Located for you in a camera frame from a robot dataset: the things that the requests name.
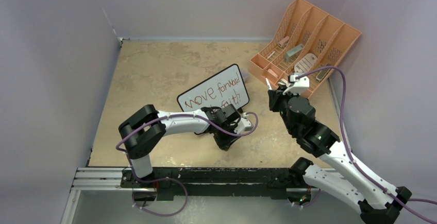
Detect white whiteboard marker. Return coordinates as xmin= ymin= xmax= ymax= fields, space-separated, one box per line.
xmin=265 ymin=78 xmax=273 ymax=90

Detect black-framed whiteboard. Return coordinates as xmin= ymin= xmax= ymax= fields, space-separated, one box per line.
xmin=176 ymin=64 xmax=250 ymax=112

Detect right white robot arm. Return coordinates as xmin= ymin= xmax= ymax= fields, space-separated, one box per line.
xmin=268 ymin=87 xmax=412 ymax=223

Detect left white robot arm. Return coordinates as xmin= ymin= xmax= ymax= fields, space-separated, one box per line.
xmin=118 ymin=105 xmax=253 ymax=187

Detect grey whiteboard eraser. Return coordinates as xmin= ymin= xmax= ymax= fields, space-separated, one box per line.
xmin=315 ymin=68 xmax=330 ymax=82

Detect pink eraser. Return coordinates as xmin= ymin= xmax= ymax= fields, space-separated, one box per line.
xmin=267 ymin=68 xmax=278 ymax=78

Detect teal staple box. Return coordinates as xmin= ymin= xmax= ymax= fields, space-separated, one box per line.
xmin=284 ymin=44 xmax=304 ymax=63

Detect pink stapler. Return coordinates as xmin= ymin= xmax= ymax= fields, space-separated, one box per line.
xmin=278 ymin=36 xmax=290 ymax=48

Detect peach plastic desk organizer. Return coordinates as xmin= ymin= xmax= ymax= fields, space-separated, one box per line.
xmin=249 ymin=0 xmax=362 ymax=97

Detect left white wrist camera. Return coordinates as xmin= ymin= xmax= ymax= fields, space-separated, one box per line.
xmin=234 ymin=113 xmax=254 ymax=134

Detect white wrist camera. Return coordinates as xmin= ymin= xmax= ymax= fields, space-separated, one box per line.
xmin=284 ymin=73 xmax=310 ymax=95
xmin=234 ymin=113 xmax=254 ymax=134

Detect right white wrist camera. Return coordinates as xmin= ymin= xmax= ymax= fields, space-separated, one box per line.
xmin=284 ymin=73 xmax=310 ymax=95

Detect black aluminium base frame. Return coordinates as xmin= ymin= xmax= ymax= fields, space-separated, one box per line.
xmin=70 ymin=166 xmax=373 ymax=203

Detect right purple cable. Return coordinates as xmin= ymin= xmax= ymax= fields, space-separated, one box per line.
xmin=291 ymin=66 xmax=437 ymax=224

